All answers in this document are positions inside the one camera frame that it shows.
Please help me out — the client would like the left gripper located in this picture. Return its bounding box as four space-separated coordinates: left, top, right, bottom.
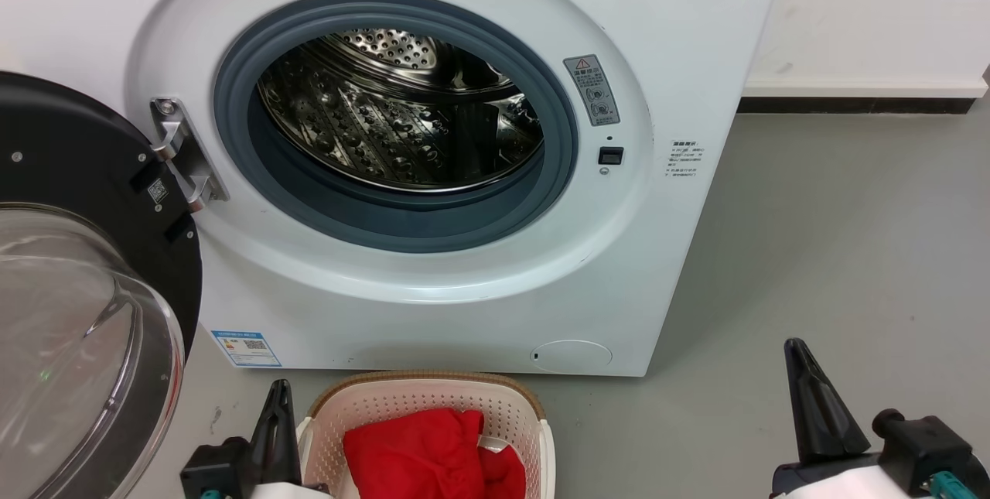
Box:
179 379 329 499

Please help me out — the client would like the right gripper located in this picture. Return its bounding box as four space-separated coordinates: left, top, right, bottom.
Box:
770 338 990 499

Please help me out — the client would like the red basketball jersey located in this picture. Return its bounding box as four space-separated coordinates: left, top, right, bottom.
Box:
343 407 527 499

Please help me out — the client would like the cream perforated laundry basket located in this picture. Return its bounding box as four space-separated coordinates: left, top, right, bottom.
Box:
296 371 556 499

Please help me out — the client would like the stainless steel washing machine drum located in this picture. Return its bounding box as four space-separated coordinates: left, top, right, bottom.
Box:
257 29 546 194

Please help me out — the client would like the black washer door glass bowl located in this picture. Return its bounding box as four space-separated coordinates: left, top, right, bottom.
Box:
0 71 203 499

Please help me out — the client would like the blue energy rating label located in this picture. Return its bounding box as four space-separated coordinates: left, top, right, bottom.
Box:
211 330 283 368

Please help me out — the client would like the grey rubber door gasket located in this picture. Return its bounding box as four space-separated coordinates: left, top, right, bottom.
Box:
213 0 579 254

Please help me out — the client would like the round drain filter cover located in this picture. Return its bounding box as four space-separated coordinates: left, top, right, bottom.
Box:
531 340 613 374

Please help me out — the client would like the silver metal door hinge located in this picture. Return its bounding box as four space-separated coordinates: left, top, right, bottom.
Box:
150 97 230 214

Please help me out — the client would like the white front-load washing machine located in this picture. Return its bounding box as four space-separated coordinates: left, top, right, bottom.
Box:
0 0 788 377

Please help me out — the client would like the grey warning sticker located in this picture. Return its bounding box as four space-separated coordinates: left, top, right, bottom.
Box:
563 55 621 127

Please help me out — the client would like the black wall baseboard strip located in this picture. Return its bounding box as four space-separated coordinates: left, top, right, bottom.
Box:
739 97 977 114

